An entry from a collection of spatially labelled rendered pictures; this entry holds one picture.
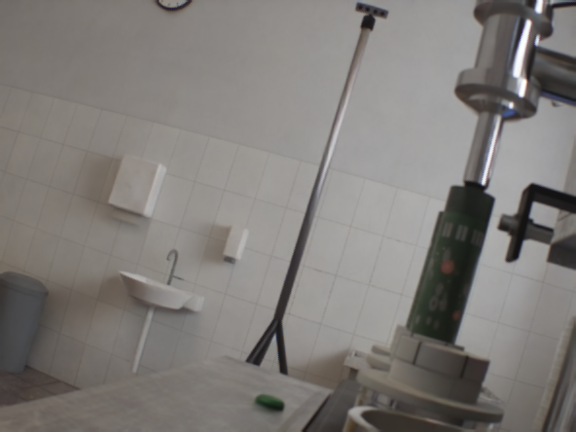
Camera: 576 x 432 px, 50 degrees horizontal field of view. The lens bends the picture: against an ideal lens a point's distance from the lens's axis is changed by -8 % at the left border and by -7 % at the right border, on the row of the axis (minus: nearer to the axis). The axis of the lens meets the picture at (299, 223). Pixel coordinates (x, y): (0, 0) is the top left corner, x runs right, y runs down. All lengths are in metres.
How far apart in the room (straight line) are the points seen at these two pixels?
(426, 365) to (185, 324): 3.84
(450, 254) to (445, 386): 0.14
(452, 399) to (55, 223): 4.29
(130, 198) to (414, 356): 3.91
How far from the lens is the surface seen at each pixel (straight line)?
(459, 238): 0.41
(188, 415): 0.35
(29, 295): 4.18
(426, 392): 0.29
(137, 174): 4.18
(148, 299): 3.73
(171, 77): 4.43
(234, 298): 4.03
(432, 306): 0.41
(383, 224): 3.95
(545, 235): 0.44
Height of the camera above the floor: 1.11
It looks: 5 degrees up
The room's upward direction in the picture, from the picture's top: 17 degrees clockwise
